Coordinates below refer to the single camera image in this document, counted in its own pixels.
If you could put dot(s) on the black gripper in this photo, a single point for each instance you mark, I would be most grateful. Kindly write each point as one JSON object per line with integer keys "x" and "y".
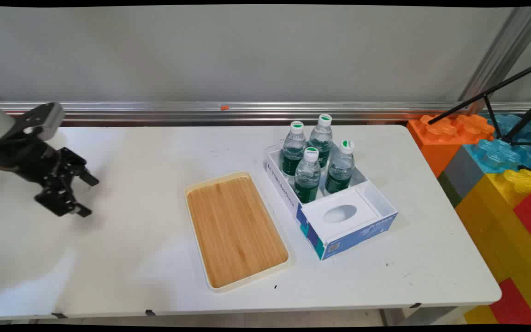
{"x": 28, "y": 159}

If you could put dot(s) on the green label water bottle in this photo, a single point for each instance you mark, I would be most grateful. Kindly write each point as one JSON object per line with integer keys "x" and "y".
{"x": 323, "y": 138}
{"x": 293, "y": 152}
{"x": 307, "y": 180}
{"x": 339, "y": 170}

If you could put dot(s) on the bamboo tray with cream rim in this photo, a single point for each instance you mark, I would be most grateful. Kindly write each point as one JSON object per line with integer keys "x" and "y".
{"x": 235, "y": 228}

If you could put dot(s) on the white and blue cardboard box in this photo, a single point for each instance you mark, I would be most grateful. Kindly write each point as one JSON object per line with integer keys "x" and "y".
{"x": 344, "y": 221}

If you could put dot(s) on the orange giant building block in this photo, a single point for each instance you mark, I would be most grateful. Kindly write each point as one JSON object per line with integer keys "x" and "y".
{"x": 440, "y": 138}

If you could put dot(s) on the green giant building block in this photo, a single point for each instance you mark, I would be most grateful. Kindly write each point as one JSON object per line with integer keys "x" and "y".
{"x": 450, "y": 191}

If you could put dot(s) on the grey giant building block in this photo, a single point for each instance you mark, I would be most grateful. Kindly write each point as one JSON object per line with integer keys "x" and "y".
{"x": 463, "y": 173}

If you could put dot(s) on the black tripod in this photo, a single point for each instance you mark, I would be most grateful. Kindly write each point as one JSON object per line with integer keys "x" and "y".
{"x": 491, "y": 94}

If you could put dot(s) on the blue giant building block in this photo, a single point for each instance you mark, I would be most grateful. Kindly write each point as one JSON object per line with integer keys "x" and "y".
{"x": 500, "y": 154}

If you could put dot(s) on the yellow giant building block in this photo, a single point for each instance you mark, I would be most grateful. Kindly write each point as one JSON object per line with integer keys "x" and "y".
{"x": 500, "y": 230}

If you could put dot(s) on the aluminium profile rail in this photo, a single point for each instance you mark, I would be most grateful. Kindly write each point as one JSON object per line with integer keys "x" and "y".
{"x": 247, "y": 111}

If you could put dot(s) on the grey table frame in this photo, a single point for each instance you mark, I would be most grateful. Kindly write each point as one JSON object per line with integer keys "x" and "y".
{"x": 427, "y": 316}

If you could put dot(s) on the aluminium profile post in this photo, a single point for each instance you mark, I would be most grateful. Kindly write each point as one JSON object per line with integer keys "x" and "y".
{"x": 500, "y": 55}

